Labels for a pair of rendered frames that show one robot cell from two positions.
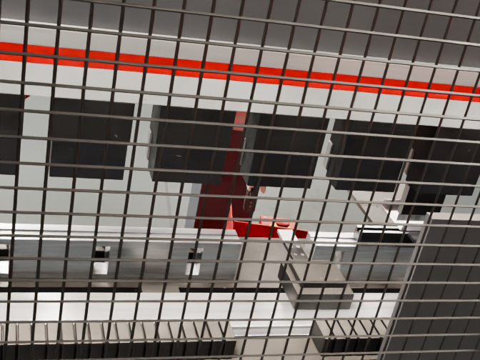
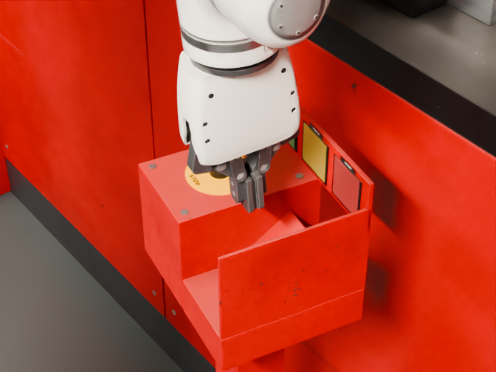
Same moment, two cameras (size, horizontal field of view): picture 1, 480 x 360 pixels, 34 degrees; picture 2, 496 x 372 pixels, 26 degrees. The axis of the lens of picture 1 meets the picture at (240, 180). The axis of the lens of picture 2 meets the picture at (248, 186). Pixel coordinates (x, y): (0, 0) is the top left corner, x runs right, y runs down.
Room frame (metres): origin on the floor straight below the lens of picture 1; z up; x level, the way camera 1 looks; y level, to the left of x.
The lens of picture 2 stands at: (2.12, 0.69, 1.46)
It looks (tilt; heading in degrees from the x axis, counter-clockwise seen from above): 39 degrees down; 252
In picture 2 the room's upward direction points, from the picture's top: straight up
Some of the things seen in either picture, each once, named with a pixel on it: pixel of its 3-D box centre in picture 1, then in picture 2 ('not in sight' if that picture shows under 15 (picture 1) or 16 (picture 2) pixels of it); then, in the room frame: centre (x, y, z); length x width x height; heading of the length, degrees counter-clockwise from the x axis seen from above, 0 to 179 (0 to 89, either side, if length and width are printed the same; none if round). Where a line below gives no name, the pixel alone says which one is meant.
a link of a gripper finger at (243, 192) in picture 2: not in sight; (230, 181); (1.90, -0.04, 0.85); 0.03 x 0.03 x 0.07; 8
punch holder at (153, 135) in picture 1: (188, 137); not in sight; (1.43, 0.12, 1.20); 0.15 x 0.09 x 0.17; 110
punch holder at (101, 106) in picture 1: (88, 131); not in sight; (1.36, 0.31, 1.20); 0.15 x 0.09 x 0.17; 110
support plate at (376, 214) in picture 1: (386, 200); not in sight; (1.77, -0.37, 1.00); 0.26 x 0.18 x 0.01; 20
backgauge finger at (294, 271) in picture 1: (303, 261); not in sight; (1.37, -0.16, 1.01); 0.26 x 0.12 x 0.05; 20
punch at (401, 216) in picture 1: (421, 203); not in sight; (1.63, -0.42, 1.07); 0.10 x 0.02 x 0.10; 110
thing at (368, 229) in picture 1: (395, 235); not in sight; (1.61, -0.39, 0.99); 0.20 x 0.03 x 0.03; 110
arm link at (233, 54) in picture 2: not in sight; (234, 29); (1.90, -0.04, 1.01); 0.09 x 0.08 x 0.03; 8
